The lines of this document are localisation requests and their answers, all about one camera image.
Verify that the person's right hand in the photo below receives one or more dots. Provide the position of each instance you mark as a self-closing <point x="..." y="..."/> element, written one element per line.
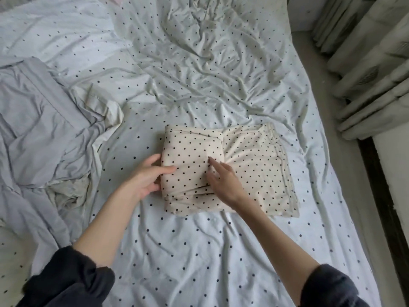
<point x="227" y="185"/>

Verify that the person's left hand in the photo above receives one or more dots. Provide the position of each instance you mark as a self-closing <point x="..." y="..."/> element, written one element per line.
<point x="146" y="179"/>

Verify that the cream polka dot pants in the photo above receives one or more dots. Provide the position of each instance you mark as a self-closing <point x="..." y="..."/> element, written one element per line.
<point x="255" y="163"/>

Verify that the person's right forearm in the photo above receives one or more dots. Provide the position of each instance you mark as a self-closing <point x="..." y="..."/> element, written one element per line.
<point x="281" y="249"/>

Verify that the person's left forearm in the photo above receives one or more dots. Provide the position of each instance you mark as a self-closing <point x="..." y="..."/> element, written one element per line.
<point x="108" y="227"/>

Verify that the white dotted bed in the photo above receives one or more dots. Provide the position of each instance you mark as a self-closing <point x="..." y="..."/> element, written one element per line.
<point x="211" y="60"/>

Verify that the white bedside cabinet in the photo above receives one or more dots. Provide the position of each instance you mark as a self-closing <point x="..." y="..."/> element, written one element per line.
<point x="307" y="10"/>

